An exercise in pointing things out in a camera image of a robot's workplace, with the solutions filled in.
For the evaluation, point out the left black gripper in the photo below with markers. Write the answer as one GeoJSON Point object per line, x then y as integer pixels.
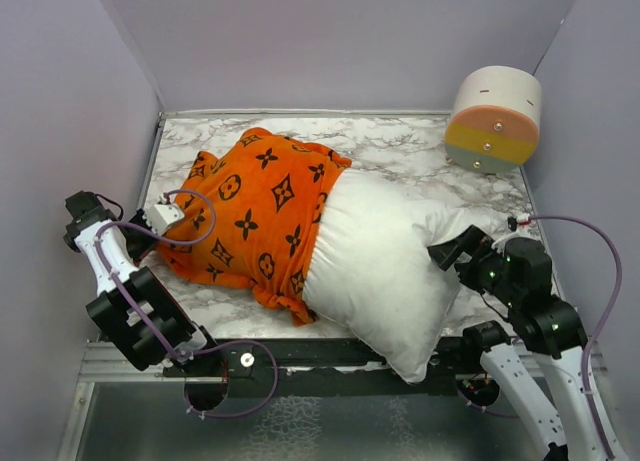
{"type": "Point", "coordinates": [137, 252]}

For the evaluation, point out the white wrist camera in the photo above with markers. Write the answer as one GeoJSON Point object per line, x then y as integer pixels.
{"type": "Point", "coordinates": [514, 224]}
{"type": "Point", "coordinates": [161, 216]}

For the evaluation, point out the white pillow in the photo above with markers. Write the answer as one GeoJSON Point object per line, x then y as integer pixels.
{"type": "Point", "coordinates": [371, 271]}

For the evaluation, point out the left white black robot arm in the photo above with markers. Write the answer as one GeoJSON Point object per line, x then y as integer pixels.
{"type": "Point", "coordinates": [132, 308]}

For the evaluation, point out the white cylinder with striped face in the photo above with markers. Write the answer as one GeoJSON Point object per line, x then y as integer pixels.
{"type": "Point", "coordinates": [494, 125]}

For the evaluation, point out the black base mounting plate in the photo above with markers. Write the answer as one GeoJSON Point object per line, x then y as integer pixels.
{"type": "Point", "coordinates": [336, 367]}

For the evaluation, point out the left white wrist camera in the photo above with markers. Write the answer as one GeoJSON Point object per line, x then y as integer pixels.
{"type": "Point", "coordinates": [161, 216]}

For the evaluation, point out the aluminium rail frame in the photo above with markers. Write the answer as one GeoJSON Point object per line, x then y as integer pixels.
{"type": "Point", "coordinates": [128, 414]}

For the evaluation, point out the orange patterned fleece pillowcase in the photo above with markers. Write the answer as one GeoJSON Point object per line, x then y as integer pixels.
{"type": "Point", "coordinates": [252, 217]}

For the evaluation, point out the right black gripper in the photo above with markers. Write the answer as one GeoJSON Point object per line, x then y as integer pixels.
{"type": "Point", "coordinates": [475, 241]}

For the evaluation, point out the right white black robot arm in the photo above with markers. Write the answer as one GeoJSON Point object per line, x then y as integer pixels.
{"type": "Point", "coordinates": [568, 420]}

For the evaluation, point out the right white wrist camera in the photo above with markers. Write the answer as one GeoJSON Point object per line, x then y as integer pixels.
{"type": "Point", "coordinates": [514, 224]}

